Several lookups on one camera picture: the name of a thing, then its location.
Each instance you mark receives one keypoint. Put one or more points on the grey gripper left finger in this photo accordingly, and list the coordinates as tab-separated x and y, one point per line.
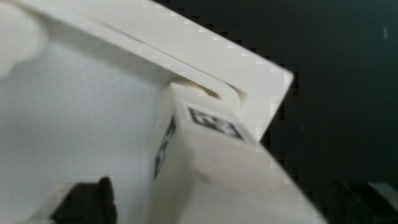
84	206

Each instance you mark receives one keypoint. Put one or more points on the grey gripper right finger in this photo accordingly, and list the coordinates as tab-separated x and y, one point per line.
363	203

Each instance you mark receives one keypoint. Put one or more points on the white desk leg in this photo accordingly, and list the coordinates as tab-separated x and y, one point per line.
24	36
220	183

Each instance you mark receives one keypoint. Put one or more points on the white desk top tray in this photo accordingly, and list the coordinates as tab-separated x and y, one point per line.
81	99

